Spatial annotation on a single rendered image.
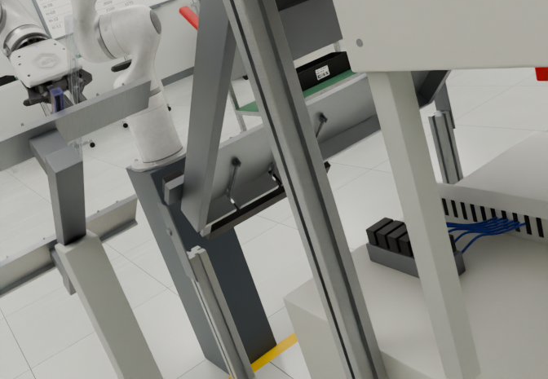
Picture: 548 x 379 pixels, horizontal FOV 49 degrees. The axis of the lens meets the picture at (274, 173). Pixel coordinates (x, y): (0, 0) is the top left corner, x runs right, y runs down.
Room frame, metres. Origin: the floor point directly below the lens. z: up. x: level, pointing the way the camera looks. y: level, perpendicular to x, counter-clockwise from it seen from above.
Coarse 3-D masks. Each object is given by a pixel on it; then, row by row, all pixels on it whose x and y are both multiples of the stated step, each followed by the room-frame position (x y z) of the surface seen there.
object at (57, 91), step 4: (56, 88) 0.81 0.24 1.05; (60, 88) 0.81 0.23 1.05; (52, 92) 0.81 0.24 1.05; (56, 92) 0.81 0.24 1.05; (60, 92) 0.81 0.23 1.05; (52, 96) 0.81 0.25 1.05; (56, 96) 0.81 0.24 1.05; (60, 96) 0.81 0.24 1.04; (52, 100) 0.82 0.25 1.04; (56, 100) 0.81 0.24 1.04; (60, 100) 0.82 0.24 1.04; (52, 104) 0.82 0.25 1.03; (56, 104) 0.82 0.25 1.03; (60, 104) 0.82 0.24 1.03; (52, 108) 0.83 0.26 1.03; (56, 108) 0.82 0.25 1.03; (60, 108) 0.83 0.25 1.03
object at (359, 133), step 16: (352, 128) 1.34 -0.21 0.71; (368, 128) 1.34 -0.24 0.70; (320, 144) 1.29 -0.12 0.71; (336, 144) 1.30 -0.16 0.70; (352, 144) 1.30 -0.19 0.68; (240, 192) 1.18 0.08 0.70; (256, 192) 1.18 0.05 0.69; (224, 208) 1.14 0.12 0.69; (240, 208) 1.16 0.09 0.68; (208, 224) 1.11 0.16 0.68
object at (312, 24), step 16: (288, 0) 0.88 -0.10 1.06; (304, 0) 0.83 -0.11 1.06; (320, 0) 0.85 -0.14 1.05; (288, 16) 0.83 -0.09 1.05; (304, 16) 0.85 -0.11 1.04; (320, 16) 0.88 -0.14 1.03; (336, 16) 0.90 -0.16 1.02; (288, 32) 0.85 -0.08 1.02; (304, 32) 0.88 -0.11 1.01; (320, 32) 0.91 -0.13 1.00; (336, 32) 0.93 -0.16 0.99; (304, 48) 0.91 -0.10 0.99; (320, 48) 0.94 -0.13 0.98; (240, 64) 0.91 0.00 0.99
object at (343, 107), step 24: (336, 96) 1.18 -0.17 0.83; (360, 96) 1.25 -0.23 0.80; (312, 120) 1.19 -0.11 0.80; (336, 120) 1.26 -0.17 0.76; (360, 120) 1.34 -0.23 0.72; (240, 144) 1.07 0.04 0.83; (264, 144) 1.13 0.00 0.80; (216, 168) 1.07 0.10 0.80; (240, 168) 1.13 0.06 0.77; (264, 168) 1.20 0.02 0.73; (216, 192) 1.14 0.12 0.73
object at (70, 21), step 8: (64, 16) 0.91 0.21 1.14; (72, 16) 0.91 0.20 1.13; (64, 24) 0.92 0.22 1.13; (72, 24) 0.91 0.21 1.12; (72, 32) 0.92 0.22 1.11; (72, 40) 0.93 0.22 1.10; (72, 48) 0.94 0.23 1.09; (72, 56) 0.96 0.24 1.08; (72, 64) 0.97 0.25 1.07; (72, 72) 0.98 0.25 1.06; (72, 80) 0.99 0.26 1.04; (72, 88) 1.01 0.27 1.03; (72, 96) 1.02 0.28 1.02; (80, 144) 1.13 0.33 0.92; (80, 152) 1.15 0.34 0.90
